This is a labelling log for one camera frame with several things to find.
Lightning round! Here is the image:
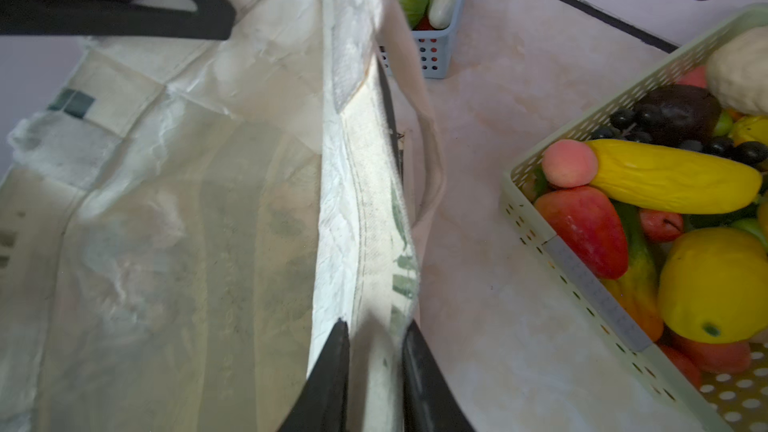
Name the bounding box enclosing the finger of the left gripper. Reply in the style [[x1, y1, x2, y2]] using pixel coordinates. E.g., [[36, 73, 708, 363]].
[[1, 0, 236, 40]]

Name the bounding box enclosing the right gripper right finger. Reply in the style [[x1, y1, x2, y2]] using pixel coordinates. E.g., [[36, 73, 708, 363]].
[[402, 321, 475, 432]]

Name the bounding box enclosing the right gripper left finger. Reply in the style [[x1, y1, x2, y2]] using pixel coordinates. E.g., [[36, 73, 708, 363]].
[[278, 320, 350, 432]]

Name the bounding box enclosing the cream canvas grocery bag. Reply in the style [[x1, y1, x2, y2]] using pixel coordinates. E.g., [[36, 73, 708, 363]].
[[1, 0, 445, 431]]

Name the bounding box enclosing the yellow lemon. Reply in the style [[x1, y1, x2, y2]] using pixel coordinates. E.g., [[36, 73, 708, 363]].
[[658, 227, 767, 344]]

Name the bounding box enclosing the red apple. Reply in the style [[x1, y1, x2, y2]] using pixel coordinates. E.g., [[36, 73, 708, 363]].
[[534, 186, 629, 280]]

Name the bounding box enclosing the pink peach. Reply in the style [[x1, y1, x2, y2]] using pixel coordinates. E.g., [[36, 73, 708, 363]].
[[541, 139, 599, 188]]

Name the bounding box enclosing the green plastic fruit basket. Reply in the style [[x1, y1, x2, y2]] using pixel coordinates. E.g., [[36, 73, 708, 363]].
[[500, 3, 767, 431]]

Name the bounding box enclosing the blue plastic vegetable basket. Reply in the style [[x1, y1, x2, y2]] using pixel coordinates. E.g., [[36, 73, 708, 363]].
[[410, 0, 465, 79]]

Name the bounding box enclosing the dark avocado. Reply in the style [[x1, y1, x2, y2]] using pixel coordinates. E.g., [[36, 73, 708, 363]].
[[633, 84, 722, 147]]

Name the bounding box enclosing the beige cauliflower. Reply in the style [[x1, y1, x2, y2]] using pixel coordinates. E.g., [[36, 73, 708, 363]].
[[706, 26, 767, 116]]

